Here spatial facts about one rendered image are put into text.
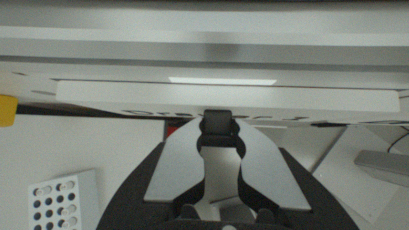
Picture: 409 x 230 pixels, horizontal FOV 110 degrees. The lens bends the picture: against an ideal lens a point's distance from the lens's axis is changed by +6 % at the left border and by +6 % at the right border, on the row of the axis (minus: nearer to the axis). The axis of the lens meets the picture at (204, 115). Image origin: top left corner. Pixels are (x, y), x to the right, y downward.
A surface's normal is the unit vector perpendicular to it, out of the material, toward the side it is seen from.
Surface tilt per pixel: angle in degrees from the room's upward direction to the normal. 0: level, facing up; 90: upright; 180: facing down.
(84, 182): 90
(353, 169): 0
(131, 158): 0
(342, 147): 5
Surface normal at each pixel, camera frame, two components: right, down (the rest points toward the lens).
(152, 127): -0.03, -0.11
